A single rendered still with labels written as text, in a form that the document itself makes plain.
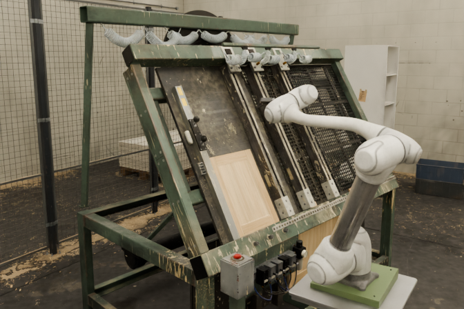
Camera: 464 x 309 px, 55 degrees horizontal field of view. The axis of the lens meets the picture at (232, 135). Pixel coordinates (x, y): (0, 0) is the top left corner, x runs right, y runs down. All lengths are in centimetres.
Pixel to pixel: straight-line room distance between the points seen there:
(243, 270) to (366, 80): 456
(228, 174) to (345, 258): 90
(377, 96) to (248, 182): 387
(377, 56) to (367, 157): 460
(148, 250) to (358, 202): 131
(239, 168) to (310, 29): 574
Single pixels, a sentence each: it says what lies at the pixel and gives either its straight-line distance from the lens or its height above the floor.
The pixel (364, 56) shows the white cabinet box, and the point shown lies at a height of 190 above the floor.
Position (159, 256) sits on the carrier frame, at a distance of 262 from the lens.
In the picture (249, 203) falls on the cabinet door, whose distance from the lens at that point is 266.
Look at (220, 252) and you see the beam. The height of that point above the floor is 88.
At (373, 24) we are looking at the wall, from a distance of 782.
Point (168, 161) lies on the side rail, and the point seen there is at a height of 134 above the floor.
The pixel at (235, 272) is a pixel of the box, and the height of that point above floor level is 89.
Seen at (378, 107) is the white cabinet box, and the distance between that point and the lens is 633.
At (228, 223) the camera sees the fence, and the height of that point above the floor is 98.
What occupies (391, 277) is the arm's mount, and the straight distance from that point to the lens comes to 245.
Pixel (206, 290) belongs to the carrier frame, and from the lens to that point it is 238.
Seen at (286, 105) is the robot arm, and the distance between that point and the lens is 210.
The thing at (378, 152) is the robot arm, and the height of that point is 153.
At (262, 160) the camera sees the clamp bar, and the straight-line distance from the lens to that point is 282.
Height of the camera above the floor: 188
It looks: 10 degrees down
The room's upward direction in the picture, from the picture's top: straight up
